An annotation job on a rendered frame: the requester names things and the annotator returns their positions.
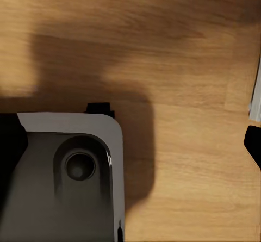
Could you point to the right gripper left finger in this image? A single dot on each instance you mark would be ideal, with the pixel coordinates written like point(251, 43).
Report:
point(13, 143)

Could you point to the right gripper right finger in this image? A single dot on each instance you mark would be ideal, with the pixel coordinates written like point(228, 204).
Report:
point(252, 143)

